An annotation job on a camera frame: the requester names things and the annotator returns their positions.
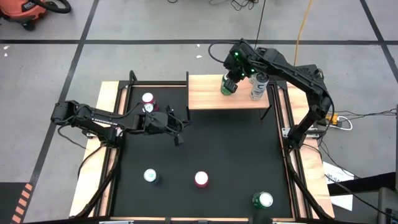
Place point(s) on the black mat orange stripes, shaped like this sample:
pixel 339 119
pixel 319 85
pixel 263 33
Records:
pixel 7 202

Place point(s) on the black table mat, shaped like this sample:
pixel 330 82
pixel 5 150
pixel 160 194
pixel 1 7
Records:
pixel 233 155

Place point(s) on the blue silver energy drink can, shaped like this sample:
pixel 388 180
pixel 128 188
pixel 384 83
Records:
pixel 148 107
pixel 150 175

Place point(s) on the grey box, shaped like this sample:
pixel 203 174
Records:
pixel 388 199

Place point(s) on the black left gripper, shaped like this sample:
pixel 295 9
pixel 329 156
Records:
pixel 158 123

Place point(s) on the grey metal bracket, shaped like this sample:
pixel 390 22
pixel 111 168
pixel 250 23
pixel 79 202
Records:
pixel 116 222

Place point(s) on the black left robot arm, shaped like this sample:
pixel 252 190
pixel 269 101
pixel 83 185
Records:
pixel 93 119

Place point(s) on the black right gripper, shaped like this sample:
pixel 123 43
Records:
pixel 237 62

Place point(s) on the red Fanta soda can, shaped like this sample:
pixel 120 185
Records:
pixel 201 178
pixel 147 97

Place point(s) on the silver Celsius drink can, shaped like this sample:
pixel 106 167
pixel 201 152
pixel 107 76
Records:
pixel 258 90
pixel 252 80

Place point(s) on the orange shop vacuum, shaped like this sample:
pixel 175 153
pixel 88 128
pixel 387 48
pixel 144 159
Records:
pixel 21 7

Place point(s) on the green Sprite soda can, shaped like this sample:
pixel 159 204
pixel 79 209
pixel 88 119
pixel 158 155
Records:
pixel 264 199
pixel 222 87

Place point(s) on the plain white paper sheet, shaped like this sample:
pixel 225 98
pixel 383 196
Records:
pixel 343 202

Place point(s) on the yellow plug adapter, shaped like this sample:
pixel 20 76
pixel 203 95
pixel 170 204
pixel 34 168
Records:
pixel 333 119

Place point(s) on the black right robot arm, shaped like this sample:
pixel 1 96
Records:
pixel 298 74

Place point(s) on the wooden shelf with black legs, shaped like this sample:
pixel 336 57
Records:
pixel 205 93

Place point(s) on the white printed paper sheet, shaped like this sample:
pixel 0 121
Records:
pixel 335 172

